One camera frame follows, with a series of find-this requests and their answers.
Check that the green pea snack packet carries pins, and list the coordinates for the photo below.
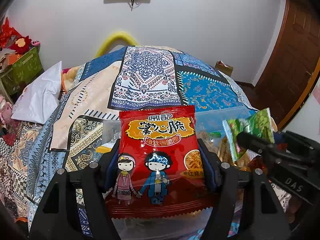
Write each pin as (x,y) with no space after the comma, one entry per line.
(258,124)

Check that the clear bag fried snacks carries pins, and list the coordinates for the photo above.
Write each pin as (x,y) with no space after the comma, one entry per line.
(219,145)

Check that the yellow foam tube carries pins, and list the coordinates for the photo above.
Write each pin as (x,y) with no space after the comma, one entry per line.
(116,37)

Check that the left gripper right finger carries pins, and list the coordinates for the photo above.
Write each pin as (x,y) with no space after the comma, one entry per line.
(244,204)

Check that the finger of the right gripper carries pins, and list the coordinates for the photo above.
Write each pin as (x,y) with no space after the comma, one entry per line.
(260,147)

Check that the small cardboard box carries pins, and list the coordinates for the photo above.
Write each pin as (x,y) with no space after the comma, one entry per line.
(226,69)

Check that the red chip bag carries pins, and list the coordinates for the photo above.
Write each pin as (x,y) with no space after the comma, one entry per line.
(157,162)

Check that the brown wooden door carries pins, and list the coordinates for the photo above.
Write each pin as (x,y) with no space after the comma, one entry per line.
(293,64)

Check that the red decorations pile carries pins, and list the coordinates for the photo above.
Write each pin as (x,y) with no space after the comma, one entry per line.
(13,44)

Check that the green storage box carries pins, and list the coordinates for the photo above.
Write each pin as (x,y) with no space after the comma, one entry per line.
(25,70)

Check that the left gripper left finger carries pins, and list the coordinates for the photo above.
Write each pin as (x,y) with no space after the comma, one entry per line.
(73,205)

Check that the white plastic bag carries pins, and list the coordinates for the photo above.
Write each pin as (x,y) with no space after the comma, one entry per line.
(40,98)

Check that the clear plastic storage bin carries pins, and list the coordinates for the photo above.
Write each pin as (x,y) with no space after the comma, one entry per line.
(175,179)

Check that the pink pig figurine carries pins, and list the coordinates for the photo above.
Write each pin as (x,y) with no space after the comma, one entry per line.
(5,112)

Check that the patchwork patterned bedspread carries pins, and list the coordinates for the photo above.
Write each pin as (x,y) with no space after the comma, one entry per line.
(152,100)

